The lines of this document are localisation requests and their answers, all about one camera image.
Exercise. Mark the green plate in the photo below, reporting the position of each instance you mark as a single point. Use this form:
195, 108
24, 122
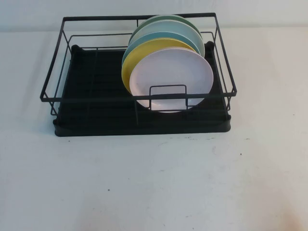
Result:
168, 17

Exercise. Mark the teal blue plate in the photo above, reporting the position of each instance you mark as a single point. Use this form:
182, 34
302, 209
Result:
150, 38

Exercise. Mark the pink plate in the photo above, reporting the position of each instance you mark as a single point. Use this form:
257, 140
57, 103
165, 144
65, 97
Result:
173, 72

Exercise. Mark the black plastic drip tray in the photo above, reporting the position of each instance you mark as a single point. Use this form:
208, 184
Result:
101, 77

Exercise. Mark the yellow plate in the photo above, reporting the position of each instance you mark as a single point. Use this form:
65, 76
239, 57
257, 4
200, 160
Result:
134, 59

